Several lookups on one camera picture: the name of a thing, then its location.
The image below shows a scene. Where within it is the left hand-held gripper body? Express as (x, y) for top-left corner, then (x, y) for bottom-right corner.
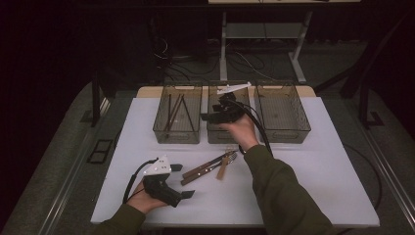
(142, 155), (183, 209)

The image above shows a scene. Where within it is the smoky transparent plastic bin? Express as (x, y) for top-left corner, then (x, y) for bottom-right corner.
(152, 82), (204, 145)
(254, 80), (312, 144)
(206, 80), (254, 145)

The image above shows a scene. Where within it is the person's right hand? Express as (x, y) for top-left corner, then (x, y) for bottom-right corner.
(221, 112), (260, 152)

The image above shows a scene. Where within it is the hand-held gripper cable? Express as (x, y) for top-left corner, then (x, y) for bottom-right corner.
(122, 158), (160, 204)
(228, 97), (274, 157)

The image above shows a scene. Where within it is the left hand-held gripper cable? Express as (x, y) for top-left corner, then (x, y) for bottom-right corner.
(122, 158), (160, 204)

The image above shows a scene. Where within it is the white cable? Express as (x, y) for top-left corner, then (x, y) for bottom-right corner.
(234, 51), (274, 81)

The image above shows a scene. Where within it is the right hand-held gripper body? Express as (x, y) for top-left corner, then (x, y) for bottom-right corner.
(208, 81), (253, 125)

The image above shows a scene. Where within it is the tangle of black cables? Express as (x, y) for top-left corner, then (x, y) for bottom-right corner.
(153, 19), (295, 82)

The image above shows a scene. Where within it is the thin black cable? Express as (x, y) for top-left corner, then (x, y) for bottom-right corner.
(342, 142), (384, 212)

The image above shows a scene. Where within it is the black post stand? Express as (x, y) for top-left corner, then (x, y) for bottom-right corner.
(91, 72), (112, 128)

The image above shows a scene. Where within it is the clear plastic spoon beige handle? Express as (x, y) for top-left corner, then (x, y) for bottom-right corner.
(215, 144), (237, 181)

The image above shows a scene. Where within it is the white metal frame desk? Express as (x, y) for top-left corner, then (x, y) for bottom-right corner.
(207, 0), (361, 85)

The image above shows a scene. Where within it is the wooden-handled fork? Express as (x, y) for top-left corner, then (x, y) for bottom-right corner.
(180, 153), (238, 186)

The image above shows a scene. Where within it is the black strutted stand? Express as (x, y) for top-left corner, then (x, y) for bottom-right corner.
(312, 13), (413, 129)

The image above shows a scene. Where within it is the right hand-held gripper cable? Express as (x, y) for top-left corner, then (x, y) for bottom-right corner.
(228, 97), (274, 157)

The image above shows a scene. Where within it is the aluminium rail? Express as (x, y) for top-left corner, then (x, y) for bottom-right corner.
(38, 97), (112, 235)
(355, 120), (415, 224)

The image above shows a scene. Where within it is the person's left hand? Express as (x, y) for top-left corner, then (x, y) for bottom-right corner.
(126, 180), (167, 214)

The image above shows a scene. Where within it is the black chopstick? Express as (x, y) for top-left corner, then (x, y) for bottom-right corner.
(166, 93), (172, 133)
(181, 95), (198, 132)

